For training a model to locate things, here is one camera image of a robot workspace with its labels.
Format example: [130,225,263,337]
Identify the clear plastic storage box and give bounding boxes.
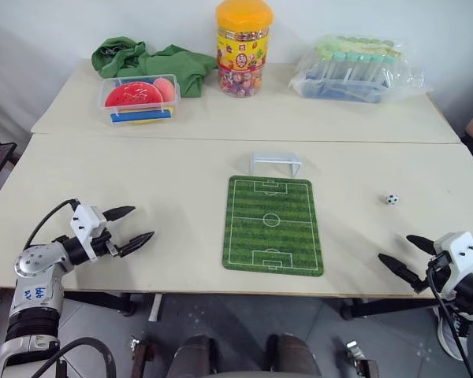
[99,73,182,128]

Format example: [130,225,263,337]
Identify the green soccer field mat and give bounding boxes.
[221,174,326,277]

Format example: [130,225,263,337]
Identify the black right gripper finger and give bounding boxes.
[378,253,430,295]
[405,234,438,258]

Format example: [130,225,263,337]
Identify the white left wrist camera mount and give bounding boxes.
[69,203,108,248]

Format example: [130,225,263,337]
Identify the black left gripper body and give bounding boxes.
[89,231,122,261]

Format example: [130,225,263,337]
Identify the thick black cable loop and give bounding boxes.
[31,336,117,378]

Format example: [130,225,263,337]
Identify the pink round toy piece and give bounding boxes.
[153,77,176,102]

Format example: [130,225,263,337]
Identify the black table leg frame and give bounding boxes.
[340,297,443,321]
[62,291,137,318]

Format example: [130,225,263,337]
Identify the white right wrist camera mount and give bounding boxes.
[433,231,473,273]

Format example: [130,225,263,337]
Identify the dark rounded shape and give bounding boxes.
[173,334,218,378]
[265,333,321,378]

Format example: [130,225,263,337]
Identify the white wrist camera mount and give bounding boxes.
[69,203,108,248]
[433,231,473,273]

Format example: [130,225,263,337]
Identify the candy jar with orange lid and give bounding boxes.
[214,0,274,97]

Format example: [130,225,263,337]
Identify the white black sneaker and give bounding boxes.
[433,304,471,361]

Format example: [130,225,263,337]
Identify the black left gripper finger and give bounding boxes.
[102,205,136,223]
[115,230,156,259]

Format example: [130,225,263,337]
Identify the yellow flat toy piece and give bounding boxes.
[117,103,175,128]

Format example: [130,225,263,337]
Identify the crumpled green cloth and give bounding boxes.
[91,35,219,99]

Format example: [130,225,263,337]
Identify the small grey toy goal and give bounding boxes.
[248,151,303,177]

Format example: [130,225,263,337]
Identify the red watermelon slice toy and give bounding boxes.
[103,80,164,109]

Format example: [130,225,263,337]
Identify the clear bag of test tubes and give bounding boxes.
[288,34,435,105]

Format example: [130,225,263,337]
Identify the blue flat toy bar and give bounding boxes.
[110,109,173,125]

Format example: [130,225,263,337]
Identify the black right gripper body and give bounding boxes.
[424,253,454,295]

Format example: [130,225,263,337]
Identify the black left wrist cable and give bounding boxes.
[22,198,82,251]

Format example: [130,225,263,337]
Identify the white table leg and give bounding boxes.
[148,292,165,323]

